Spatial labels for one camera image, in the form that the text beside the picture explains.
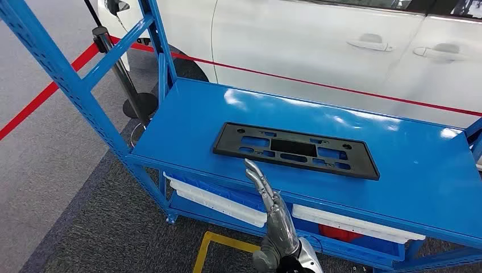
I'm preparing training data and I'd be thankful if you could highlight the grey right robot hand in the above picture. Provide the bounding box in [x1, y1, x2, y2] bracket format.
[244, 158, 301, 273]

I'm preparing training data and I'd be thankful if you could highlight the black plastic plate bracket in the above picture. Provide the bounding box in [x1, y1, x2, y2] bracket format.
[213, 121, 381, 181]

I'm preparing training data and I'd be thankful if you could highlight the blue metal shelf rack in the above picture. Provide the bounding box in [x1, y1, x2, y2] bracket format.
[0, 0, 482, 273]

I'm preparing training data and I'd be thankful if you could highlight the red item in bin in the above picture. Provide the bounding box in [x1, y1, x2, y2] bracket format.
[318, 224, 364, 244]

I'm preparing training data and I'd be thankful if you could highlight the yellow floor tape square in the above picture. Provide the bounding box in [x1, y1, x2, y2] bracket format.
[193, 231, 263, 273]

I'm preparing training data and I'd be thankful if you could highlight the red barrier belt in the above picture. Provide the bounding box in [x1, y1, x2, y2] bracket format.
[0, 42, 99, 142]
[108, 35, 482, 118]

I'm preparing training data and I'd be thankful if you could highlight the white car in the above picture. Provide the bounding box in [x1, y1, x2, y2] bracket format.
[97, 0, 482, 130]

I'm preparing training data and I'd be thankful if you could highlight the black stanchion post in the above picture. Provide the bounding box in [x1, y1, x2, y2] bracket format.
[92, 26, 159, 121]

